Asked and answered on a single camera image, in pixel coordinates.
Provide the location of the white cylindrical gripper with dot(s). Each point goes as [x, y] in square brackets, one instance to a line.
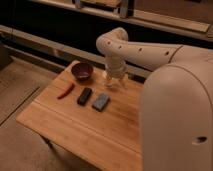
[115, 68]

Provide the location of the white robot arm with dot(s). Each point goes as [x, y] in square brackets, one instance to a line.
[176, 106]

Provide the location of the wooden shelf rail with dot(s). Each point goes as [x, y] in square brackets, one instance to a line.
[34, 44]

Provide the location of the dark red bowl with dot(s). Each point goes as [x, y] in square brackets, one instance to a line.
[82, 71]

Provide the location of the blue sponge block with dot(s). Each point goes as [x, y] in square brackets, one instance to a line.
[100, 102]

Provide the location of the wooden table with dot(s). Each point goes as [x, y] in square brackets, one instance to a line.
[108, 139]

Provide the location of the black rectangular block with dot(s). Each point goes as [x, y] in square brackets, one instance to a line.
[84, 96]

